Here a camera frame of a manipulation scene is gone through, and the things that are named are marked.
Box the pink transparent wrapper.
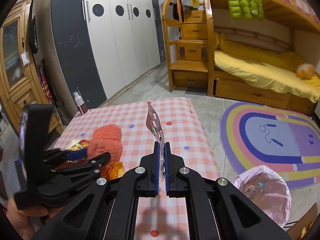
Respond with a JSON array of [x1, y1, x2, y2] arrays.
[[146, 101, 165, 180]]

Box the red gift box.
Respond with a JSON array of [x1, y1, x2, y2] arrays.
[[57, 139, 89, 168]]

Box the orange tangerine peel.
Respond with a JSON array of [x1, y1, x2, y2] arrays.
[[100, 161, 126, 180]]

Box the pink trash bag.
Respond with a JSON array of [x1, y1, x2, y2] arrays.
[[233, 165, 292, 227]]

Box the left hand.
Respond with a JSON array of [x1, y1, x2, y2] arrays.
[[7, 197, 63, 239]]

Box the orange knitted cloth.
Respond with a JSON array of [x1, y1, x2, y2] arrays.
[[87, 124, 123, 177]]

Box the white spray bottle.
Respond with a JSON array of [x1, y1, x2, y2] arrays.
[[73, 90, 88, 114]]

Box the wooden glass-door cabinet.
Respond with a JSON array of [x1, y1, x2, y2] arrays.
[[1, 0, 49, 133]]

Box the rainbow purple rug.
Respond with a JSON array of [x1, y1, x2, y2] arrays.
[[220, 102, 319, 190]]

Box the pink checkered tablecloth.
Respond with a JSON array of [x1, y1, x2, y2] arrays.
[[53, 97, 222, 240]]

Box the white and grey wardrobe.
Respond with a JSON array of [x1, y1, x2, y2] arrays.
[[34, 0, 165, 117]]

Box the yellow bed sheet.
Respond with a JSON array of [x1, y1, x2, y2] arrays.
[[214, 33, 319, 103]]

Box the orange plush toy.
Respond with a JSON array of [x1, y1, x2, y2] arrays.
[[296, 63, 315, 80]]

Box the wooden stair drawers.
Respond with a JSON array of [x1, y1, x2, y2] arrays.
[[162, 0, 215, 96]]

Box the green puffer jacket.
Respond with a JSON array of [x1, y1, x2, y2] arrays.
[[228, 0, 264, 21]]

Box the wooden bunk bed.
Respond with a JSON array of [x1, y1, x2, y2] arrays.
[[203, 0, 316, 116]]

